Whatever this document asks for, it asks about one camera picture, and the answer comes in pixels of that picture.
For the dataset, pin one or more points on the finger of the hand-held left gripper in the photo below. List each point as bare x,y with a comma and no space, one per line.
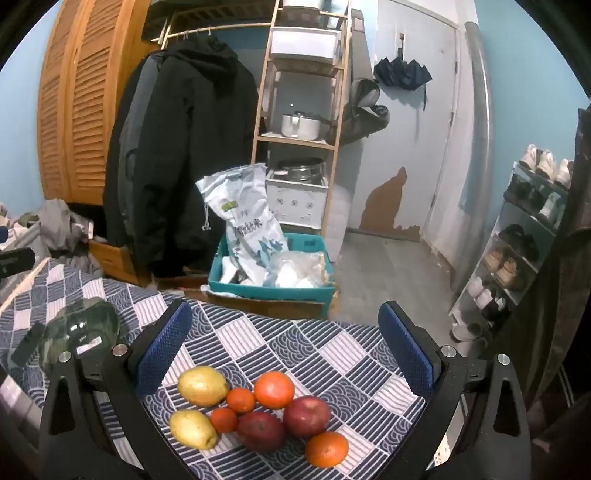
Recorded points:
14,263

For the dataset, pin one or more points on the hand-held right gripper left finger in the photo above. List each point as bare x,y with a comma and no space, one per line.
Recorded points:
161,353

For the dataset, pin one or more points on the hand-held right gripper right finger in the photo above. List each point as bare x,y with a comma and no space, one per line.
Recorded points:
406,353

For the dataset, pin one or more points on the yellow-green pear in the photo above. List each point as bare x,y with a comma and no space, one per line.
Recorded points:
203,385
193,429

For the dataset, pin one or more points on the glass plate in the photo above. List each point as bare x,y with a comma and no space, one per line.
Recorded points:
78,332

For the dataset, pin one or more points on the small tangerine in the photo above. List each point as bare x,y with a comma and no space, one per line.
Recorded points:
241,399
224,420

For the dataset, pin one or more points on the red apple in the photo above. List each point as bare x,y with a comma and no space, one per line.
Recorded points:
307,415
261,430

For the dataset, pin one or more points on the orange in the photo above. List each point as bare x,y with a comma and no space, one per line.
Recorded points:
274,390
327,449

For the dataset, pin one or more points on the grey clothes pile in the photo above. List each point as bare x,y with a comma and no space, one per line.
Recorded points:
55,221

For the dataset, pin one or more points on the black smartphone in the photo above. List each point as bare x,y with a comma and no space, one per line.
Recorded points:
27,344

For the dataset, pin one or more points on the navy white patterned tablecloth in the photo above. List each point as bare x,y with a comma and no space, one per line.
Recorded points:
323,350

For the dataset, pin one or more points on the wooden drawer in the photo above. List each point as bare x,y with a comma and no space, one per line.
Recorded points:
115,258

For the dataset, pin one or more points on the cardboard box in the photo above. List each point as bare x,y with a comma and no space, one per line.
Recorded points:
258,308

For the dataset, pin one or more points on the teal bag with plastic wraps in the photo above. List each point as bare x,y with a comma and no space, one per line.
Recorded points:
272,290

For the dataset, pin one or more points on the clear plastic bag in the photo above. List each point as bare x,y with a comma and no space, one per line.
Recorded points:
295,270

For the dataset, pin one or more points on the shoe rack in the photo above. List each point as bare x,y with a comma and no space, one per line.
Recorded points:
508,258

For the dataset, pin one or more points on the grey-blue jacket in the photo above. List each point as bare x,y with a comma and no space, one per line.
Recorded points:
127,152

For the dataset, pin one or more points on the wooden louvered wardrobe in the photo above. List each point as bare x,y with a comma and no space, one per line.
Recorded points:
78,115

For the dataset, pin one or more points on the white rice bag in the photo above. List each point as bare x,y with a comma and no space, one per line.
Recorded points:
249,217

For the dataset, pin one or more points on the white printed storage box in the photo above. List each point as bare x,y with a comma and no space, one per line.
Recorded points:
295,203

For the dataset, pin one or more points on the light blue door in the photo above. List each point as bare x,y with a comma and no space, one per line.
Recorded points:
415,152

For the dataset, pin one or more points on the black coat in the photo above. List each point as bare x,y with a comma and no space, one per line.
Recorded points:
184,152

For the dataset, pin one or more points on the steel pot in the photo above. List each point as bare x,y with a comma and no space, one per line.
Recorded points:
300,168

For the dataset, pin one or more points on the silver pipe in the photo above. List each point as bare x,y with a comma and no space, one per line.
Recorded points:
480,138

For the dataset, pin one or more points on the grey hanging bag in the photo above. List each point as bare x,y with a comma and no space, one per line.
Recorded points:
364,106

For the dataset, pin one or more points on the wooden shelf rack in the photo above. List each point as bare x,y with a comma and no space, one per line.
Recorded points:
262,106

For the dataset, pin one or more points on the dark blue umbrella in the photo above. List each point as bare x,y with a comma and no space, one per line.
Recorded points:
401,71

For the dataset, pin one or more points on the wooden clothes rod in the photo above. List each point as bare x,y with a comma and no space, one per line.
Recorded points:
207,30

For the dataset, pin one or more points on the white storage bin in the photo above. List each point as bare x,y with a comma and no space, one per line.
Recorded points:
302,44

